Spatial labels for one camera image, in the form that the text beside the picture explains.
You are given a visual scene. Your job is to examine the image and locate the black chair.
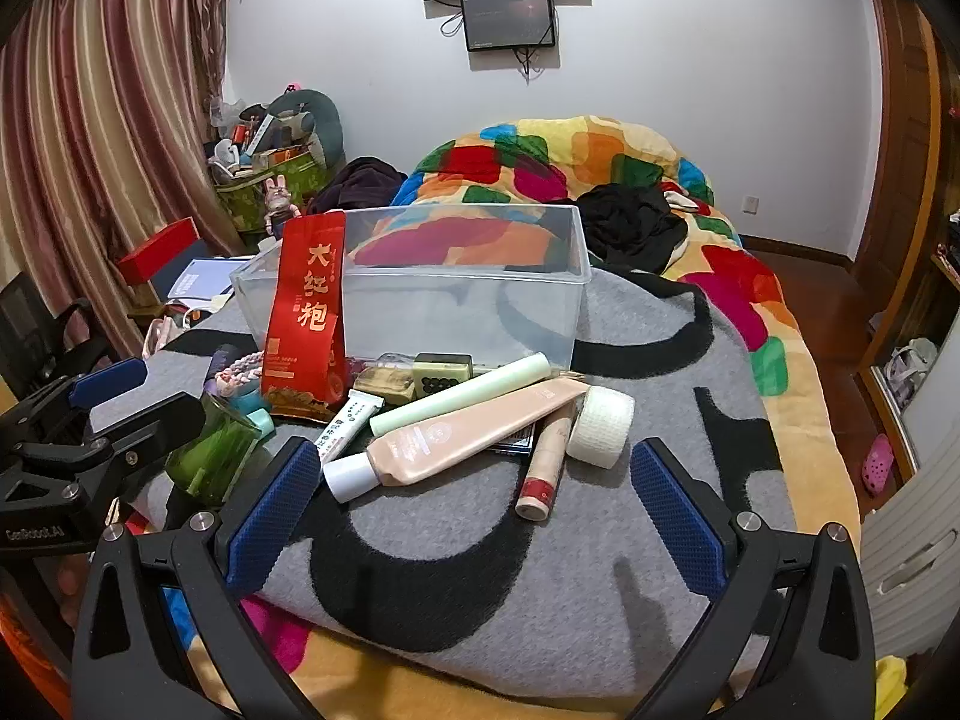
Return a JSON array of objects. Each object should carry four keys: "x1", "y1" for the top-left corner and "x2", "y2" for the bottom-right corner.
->
[{"x1": 0, "y1": 270, "x2": 113, "y2": 391}]

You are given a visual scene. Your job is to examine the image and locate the teal tape roll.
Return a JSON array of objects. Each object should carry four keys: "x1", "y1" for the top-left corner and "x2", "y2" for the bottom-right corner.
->
[{"x1": 225, "y1": 386, "x2": 272, "y2": 432}]

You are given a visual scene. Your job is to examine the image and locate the colourful patchwork blanket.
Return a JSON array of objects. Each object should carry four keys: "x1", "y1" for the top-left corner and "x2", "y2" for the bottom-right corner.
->
[{"x1": 120, "y1": 116, "x2": 863, "y2": 720}]

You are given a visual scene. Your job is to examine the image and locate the light green tube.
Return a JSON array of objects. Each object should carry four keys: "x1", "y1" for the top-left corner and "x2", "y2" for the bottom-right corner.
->
[{"x1": 369, "y1": 354, "x2": 552, "y2": 437}]

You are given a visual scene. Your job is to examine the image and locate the beige stick with red cap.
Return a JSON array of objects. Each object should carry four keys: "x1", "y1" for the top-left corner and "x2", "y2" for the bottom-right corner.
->
[{"x1": 514, "y1": 401, "x2": 578, "y2": 520}]

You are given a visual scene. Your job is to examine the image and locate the white papers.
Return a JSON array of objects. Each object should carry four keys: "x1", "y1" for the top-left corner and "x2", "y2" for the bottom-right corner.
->
[{"x1": 166, "y1": 259, "x2": 252, "y2": 301}]

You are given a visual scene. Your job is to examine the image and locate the cream mahjong tile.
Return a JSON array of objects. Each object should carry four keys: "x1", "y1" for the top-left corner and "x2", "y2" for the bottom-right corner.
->
[{"x1": 412, "y1": 352, "x2": 475, "y2": 398}]

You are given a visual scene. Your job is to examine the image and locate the braided pink white cord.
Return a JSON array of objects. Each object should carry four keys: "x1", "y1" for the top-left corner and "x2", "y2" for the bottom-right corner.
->
[{"x1": 214, "y1": 356, "x2": 267, "y2": 395}]

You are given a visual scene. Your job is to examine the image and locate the black screen cables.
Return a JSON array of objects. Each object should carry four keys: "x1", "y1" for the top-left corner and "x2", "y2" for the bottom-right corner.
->
[{"x1": 514, "y1": 45, "x2": 560, "y2": 83}]

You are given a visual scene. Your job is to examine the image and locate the green glass bottle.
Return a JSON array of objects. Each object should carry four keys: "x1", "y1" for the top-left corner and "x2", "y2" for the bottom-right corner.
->
[{"x1": 165, "y1": 394, "x2": 263, "y2": 507}]

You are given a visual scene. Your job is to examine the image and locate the green patterned bag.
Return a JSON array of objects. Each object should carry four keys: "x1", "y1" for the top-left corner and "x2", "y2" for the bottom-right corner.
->
[{"x1": 214, "y1": 150, "x2": 331, "y2": 237}]

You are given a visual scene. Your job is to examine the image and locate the dark purple cloth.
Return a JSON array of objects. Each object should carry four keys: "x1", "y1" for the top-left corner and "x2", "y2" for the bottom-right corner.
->
[{"x1": 307, "y1": 156, "x2": 410, "y2": 215}]

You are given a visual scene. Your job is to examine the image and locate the small gold packet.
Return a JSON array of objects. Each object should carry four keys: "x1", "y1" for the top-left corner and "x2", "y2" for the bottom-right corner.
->
[{"x1": 352, "y1": 366, "x2": 417, "y2": 406}]

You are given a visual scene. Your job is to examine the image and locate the red box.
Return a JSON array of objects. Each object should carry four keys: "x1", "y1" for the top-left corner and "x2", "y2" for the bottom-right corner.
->
[{"x1": 116, "y1": 217, "x2": 202, "y2": 284}]

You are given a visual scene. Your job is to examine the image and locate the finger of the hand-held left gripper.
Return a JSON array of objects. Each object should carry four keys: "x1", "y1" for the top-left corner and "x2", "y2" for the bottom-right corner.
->
[
  {"x1": 0, "y1": 358, "x2": 149, "y2": 451},
  {"x1": 0, "y1": 392, "x2": 207, "y2": 515}
]

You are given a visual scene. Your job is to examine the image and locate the white cabinet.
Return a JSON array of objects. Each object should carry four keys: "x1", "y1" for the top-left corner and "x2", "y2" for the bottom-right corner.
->
[{"x1": 859, "y1": 427, "x2": 960, "y2": 661}]

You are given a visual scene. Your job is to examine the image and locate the grey sneakers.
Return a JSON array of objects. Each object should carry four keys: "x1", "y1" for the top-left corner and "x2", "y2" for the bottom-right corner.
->
[{"x1": 885, "y1": 337, "x2": 938, "y2": 406}]

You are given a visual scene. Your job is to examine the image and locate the red tea packet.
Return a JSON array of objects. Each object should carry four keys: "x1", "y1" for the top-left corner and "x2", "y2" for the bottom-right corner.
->
[{"x1": 261, "y1": 211, "x2": 350, "y2": 421}]

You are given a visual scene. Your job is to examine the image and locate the peach cream tube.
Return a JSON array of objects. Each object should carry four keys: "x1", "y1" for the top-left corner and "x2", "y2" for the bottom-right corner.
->
[{"x1": 322, "y1": 377, "x2": 592, "y2": 503}]

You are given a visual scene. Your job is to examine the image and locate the pink clog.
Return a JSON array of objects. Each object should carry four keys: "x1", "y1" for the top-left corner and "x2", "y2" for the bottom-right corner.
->
[{"x1": 861, "y1": 433, "x2": 897, "y2": 496}]

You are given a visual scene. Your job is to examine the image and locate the white bandage roll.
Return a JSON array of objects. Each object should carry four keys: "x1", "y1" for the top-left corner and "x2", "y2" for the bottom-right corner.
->
[{"x1": 565, "y1": 386, "x2": 635, "y2": 470}]

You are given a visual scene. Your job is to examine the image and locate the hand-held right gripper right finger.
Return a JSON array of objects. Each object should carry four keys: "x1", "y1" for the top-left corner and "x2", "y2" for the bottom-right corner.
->
[{"x1": 628, "y1": 436, "x2": 878, "y2": 720}]

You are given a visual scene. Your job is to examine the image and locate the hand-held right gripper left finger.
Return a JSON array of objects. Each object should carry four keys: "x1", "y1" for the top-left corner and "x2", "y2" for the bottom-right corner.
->
[{"x1": 71, "y1": 435, "x2": 325, "y2": 720}]

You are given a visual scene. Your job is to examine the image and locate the clear plastic storage box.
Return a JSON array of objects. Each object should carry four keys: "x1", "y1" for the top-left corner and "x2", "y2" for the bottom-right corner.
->
[{"x1": 229, "y1": 202, "x2": 593, "y2": 380}]

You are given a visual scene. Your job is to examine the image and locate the dark blue box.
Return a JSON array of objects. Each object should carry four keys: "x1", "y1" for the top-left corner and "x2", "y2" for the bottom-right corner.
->
[{"x1": 150, "y1": 240, "x2": 218, "y2": 301}]

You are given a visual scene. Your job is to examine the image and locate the grey neck pillow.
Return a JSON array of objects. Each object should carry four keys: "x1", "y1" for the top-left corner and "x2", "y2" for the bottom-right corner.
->
[{"x1": 270, "y1": 88, "x2": 346, "y2": 166}]

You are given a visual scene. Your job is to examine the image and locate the wooden door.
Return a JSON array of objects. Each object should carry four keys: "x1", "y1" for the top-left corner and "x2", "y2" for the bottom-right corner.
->
[{"x1": 862, "y1": 0, "x2": 946, "y2": 346}]

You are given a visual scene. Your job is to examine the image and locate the striped brown curtain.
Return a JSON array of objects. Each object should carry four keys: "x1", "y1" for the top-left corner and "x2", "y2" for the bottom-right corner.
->
[{"x1": 0, "y1": 0, "x2": 233, "y2": 361}]

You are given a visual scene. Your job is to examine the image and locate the small white ointment tube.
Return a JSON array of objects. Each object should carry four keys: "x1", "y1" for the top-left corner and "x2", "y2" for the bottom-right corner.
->
[{"x1": 316, "y1": 388, "x2": 383, "y2": 466}]

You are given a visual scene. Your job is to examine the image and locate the black clothes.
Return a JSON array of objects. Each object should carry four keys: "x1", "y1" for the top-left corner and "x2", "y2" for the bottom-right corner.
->
[{"x1": 577, "y1": 184, "x2": 691, "y2": 275}]

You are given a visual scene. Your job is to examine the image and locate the grey black patterned blanket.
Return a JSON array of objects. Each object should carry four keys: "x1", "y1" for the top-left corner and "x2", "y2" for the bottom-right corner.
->
[{"x1": 124, "y1": 270, "x2": 800, "y2": 680}]

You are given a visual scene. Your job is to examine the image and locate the bunny figure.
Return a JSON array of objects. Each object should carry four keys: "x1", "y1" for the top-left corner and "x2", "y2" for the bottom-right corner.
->
[{"x1": 262, "y1": 174, "x2": 301, "y2": 237}]

